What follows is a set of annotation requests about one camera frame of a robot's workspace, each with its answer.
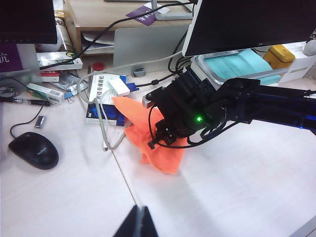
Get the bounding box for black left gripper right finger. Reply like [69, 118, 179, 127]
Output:
[139, 205, 159, 237]

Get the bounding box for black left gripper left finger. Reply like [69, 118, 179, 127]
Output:
[112, 204, 140, 237]

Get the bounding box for green white barcode box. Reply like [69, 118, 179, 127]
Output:
[26, 82, 65, 102]

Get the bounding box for black mouse cable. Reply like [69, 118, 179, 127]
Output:
[9, 105, 45, 139]

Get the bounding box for purple printed card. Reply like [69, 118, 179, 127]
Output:
[0, 43, 23, 74]
[125, 2, 171, 27]

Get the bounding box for black pen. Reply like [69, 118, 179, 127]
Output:
[12, 98, 57, 107]

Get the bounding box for long black cable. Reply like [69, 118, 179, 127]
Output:
[39, 0, 199, 70]

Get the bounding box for silver metal ring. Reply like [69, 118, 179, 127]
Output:
[132, 66, 146, 78]

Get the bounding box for thin white adapter cable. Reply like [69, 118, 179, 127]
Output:
[93, 88, 114, 152]

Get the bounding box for red capped bottle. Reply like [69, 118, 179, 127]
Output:
[92, 62, 105, 74]

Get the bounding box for red white box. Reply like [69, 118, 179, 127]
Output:
[39, 70, 61, 83]

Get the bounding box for blue cardboard box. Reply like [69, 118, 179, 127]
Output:
[116, 74, 129, 127]

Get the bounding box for black computer monitor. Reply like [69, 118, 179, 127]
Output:
[182, 0, 316, 57]
[0, 0, 58, 45]

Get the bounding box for wooden desk riser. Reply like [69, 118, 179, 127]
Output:
[63, 0, 196, 54]

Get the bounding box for thick grey cable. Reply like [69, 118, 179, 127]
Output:
[77, 50, 188, 152]

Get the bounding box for black VGA cable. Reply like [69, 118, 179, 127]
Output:
[135, 71, 183, 87]

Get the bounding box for white blue medicine box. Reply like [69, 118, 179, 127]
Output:
[85, 73, 124, 127]

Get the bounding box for white round object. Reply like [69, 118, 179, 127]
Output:
[303, 40, 316, 56]

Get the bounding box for yellow tin box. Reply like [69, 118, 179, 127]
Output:
[263, 44, 296, 70]

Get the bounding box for white plastic bottle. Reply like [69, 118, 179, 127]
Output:
[54, 17, 75, 52]

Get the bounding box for orange rag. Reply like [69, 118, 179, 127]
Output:
[112, 96, 185, 175]

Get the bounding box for silver foil blister packs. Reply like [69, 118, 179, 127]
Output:
[53, 74, 87, 93]

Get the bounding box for blue VGA connector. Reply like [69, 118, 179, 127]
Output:
[119, 75, 138, 93]

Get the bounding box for stacked papers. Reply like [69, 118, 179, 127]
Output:
[81, 31, 116, 55]

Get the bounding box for long green white box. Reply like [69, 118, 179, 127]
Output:
[36, 50, 84, 71]

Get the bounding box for thin black cable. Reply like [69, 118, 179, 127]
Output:
[167, 31, 196, 76]

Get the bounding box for grey monitor stand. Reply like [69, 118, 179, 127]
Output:
[16, 43, 41, 83]

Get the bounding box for silver USB stick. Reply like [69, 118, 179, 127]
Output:
[34, 115, 47, 128]

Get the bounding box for white adapter box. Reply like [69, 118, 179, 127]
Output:
[107, 78, 131, 97]

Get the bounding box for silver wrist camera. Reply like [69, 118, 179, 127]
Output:
[142, 94, 156, 109]

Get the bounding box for black computer mouse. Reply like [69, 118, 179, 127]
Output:
[8, 131, 60, 170]

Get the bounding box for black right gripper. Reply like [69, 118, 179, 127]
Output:
[147, 70, 224, 150]

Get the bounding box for silver stand base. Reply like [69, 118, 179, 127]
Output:
[151, 0, 196, 21]

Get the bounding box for silver flat stand panel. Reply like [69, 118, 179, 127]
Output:
[113, 24, 193, 75]

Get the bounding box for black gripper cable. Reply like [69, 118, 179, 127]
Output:
[186, 116, 239, 147]

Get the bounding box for white storage box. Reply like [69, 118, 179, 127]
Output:
[278, 40, 316, 84]

